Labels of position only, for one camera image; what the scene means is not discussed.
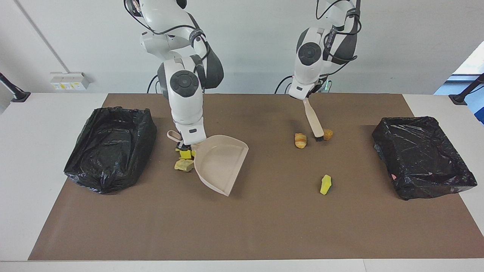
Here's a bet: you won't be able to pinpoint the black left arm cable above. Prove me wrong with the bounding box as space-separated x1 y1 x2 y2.
316 0 359 78

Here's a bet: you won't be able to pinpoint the pale yellow sponge chunk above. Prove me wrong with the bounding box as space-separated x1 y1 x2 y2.
174 159 195 172

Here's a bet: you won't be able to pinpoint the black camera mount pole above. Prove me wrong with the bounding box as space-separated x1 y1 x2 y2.
449 73 484 105
0 72 31 103

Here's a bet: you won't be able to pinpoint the black bag bin pink mark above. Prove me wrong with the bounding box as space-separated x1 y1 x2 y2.
372 116 478 201

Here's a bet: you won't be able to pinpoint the white wall socket box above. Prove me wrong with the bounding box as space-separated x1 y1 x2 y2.
50 72 91 91

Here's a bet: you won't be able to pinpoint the black bag lined bin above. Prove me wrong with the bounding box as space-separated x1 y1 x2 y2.
64 107 157 195

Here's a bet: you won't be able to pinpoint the brown table mat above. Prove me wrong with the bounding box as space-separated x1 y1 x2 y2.
28 93 484 261

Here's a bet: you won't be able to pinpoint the beige plastic dustpan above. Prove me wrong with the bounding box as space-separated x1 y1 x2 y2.
167 130 249 197

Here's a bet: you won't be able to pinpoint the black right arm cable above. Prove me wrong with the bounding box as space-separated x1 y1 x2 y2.
124 0 211 61

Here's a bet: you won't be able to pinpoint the beige brush black bristles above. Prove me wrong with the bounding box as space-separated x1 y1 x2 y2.
302 97 324 142

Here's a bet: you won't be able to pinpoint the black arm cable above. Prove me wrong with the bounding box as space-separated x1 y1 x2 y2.
124 0 211 61
316 0 359 78

